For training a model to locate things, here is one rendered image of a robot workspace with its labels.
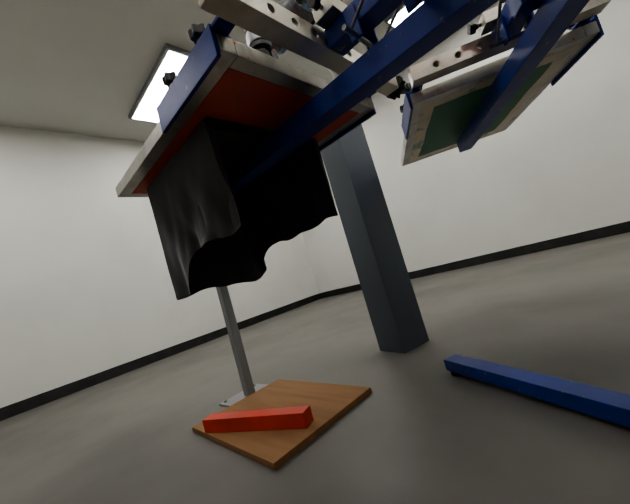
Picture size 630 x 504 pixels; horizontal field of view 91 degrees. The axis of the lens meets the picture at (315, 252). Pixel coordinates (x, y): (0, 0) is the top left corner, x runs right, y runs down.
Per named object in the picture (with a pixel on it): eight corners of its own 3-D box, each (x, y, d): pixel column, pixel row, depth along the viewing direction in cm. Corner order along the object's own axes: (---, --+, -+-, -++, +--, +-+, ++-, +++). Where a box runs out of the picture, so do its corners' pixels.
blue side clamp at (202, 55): (162, 133, 81) (155, 108, 81) (181, 135, 85) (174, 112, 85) (217, 54, 61) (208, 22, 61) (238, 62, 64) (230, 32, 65)
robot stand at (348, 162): (403, 338, 170) (341, 136, 179) (429, 340, 155) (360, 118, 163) (379, 350, 161) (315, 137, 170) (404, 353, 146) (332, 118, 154)
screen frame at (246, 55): (117, 197, 114) (115, 187, 115) (247, 196, 157) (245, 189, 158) (221, 49, 61) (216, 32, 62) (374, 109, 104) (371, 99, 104)
